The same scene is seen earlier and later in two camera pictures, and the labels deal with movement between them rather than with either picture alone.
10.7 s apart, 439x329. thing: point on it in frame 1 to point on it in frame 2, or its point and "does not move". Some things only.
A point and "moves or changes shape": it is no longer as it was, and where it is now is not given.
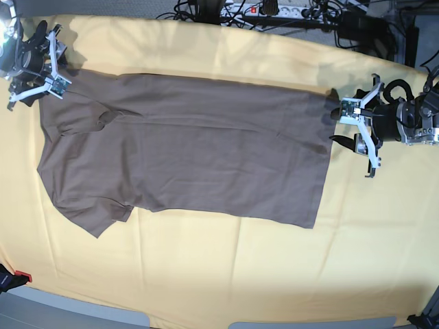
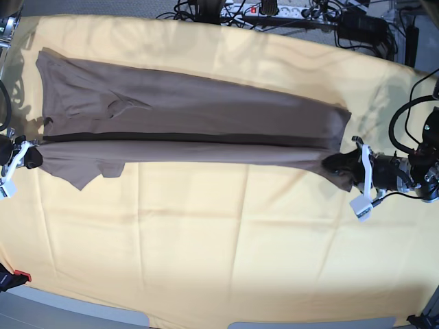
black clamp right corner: [424, 321] does not move
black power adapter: [354, 25] does not move
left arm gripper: [38, 62] to [32, 157]
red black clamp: [9, 282] does not move
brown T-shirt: [111, 142] moves or changes shape
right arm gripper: [380, 122] to [389, 173]
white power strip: [254, 10] does not move
